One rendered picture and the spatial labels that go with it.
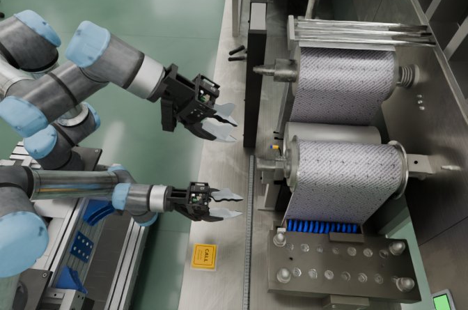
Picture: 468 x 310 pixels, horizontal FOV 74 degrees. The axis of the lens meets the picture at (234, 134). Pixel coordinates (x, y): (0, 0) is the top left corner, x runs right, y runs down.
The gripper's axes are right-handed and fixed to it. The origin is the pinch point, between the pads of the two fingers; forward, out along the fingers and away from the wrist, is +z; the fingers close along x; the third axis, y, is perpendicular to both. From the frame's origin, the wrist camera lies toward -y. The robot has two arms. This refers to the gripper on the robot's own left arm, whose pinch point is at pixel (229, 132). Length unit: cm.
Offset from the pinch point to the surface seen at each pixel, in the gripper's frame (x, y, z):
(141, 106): 120, -159, 24
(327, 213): -6.0, -3.7, 39.8
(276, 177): 1.2, -9.0, 24.6
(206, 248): -13.5, -39.0, 23.7
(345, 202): -6.1, 4.4, 36.5
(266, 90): 59, -29, 39
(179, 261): 3, -126, 64
